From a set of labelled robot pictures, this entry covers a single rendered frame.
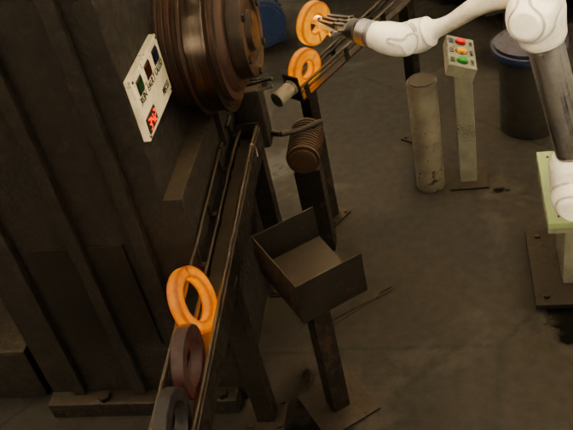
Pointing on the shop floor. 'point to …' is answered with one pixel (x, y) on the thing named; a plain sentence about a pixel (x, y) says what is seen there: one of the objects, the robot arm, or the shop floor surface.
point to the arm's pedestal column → (551, 268)
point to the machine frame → (103, 207)
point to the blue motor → (272, 22)
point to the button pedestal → (464, 119)
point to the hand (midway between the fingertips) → (313, 19)
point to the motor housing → (311, 177)
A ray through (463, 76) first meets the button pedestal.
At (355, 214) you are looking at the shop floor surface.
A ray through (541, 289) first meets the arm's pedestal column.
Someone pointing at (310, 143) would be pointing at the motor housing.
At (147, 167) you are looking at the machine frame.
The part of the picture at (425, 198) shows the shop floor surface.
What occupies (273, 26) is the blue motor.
